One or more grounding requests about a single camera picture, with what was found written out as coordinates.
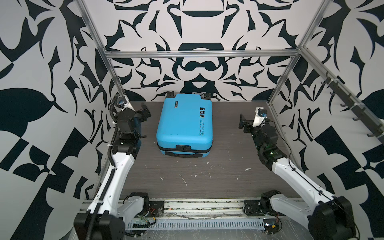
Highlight blue hard-shell suitcase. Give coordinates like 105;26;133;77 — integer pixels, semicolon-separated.
156;92;213;158

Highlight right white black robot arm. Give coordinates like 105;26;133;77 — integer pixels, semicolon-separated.
239;109;361;240

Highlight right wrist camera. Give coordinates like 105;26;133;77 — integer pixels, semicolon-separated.
253;107;268;127

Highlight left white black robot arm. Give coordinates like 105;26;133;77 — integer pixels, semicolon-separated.
74;94;151;240

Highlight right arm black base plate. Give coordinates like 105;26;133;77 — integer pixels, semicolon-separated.
243;199;280;217

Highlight black wall hook rack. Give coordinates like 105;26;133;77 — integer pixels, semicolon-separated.
320;72;384;145

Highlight aluminium frame rails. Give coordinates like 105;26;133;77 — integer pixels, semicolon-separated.
73;0;384;193

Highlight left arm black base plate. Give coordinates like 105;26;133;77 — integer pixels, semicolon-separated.
136;201;165;217

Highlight white slotted cable duct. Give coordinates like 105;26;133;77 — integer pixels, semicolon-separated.
126;219;265;231

